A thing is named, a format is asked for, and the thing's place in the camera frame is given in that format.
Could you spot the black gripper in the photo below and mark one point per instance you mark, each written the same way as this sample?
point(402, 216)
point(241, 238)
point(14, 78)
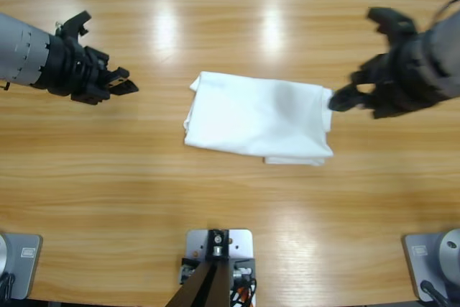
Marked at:
point(406, 77)
point(77, 69)

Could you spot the white t-shirt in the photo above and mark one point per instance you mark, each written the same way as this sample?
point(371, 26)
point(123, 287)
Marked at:
point(258, 120)

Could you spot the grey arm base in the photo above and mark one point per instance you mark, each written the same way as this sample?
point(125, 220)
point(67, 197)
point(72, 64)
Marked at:
point(420, 253)
point(25, 253)

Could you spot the white mounting block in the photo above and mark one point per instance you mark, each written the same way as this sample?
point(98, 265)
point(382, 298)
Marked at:
point(240, 242)

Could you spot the black stand clamp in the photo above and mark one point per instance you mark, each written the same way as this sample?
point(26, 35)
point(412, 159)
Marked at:
point(246, 263)

